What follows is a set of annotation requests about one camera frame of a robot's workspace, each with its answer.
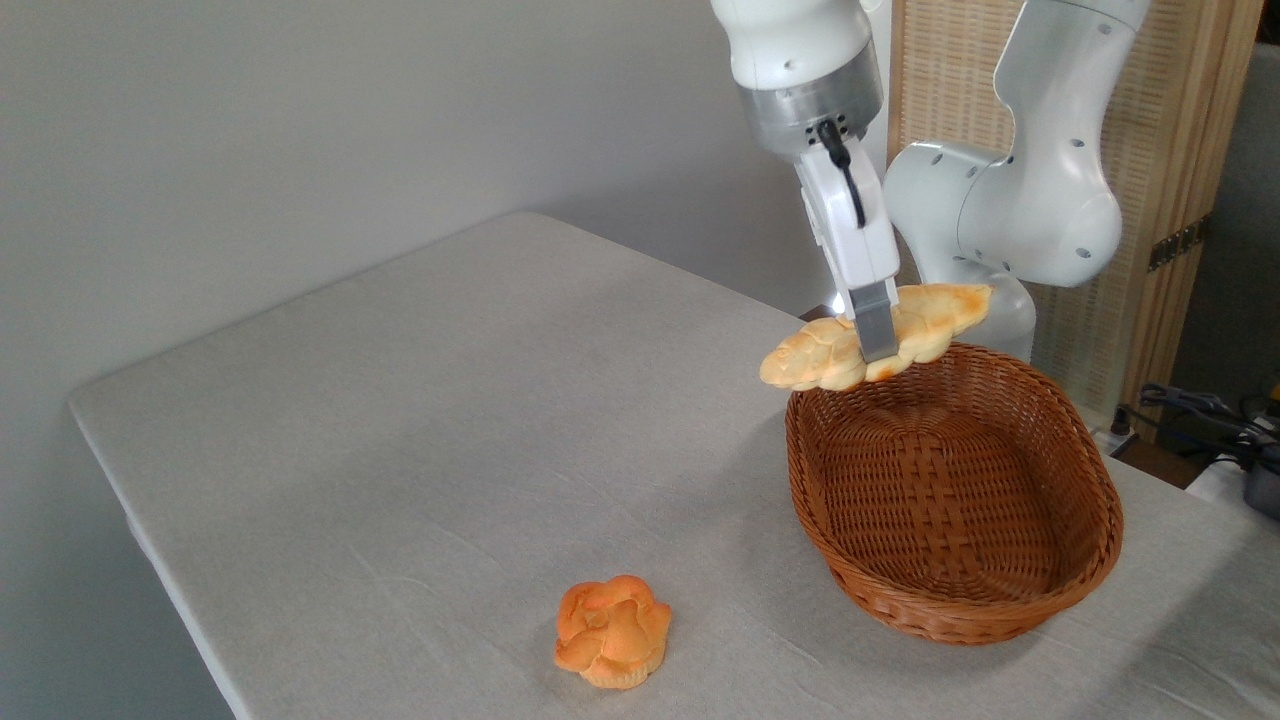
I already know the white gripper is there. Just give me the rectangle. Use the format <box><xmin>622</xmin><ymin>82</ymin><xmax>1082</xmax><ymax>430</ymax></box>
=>
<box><xmin>796</xmin><ymin>139</ymin><xmax>902</xmax><ymax>365</ymax></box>

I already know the long braided bread loaf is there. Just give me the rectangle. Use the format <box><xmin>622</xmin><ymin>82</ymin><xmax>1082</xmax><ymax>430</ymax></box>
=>
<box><xmin>759</xmin><ymin>283</ymin><xmax>994</xmax><ymax>393</ymax></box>

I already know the brown oval wicker basket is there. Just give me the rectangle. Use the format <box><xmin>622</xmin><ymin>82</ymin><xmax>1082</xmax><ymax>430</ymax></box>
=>
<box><xmin>785</xmin><ymin>340</ymin><xmax>1125</xmax><ymax>646</ymax></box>

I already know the round orange knotted bread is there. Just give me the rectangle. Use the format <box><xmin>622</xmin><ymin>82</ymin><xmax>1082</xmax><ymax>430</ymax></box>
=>
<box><xmin>553</xmin><ymin>574</ymin><xmax>673</xmax><ymax>691</ymax></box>

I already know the dark metal screen hinge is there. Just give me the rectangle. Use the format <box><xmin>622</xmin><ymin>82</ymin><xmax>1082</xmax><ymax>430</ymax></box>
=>
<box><xmin>1147</xmin><ymin>214</ymin><xmax>1214</xmax><ymax>273</ymax></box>

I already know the bamboo folding screen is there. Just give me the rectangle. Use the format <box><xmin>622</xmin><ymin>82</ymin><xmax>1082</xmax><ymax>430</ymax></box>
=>
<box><xmin>885</xmin><ymin>0</ymin><xmax>1267</xmax><ymax>417</ymax></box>

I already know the grey tablecloth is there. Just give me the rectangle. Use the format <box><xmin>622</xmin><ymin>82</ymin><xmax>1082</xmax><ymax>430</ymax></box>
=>
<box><xmin>68</xmin><ymin>212</ymin><xmax>1280</xmax><ymax>720</ymax></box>

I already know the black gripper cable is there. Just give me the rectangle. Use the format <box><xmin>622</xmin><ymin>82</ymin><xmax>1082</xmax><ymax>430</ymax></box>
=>
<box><xmin>817</xmin><ymin>119</ymin><xmax>868</xmax><ymax>229</ymax></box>

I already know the black cable bundle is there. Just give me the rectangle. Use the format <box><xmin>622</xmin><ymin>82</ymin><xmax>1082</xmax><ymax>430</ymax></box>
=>
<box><xmin>1118</xmin><ymin>383</ymin><xmax>1280</xmax><ymax>471</ymax></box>

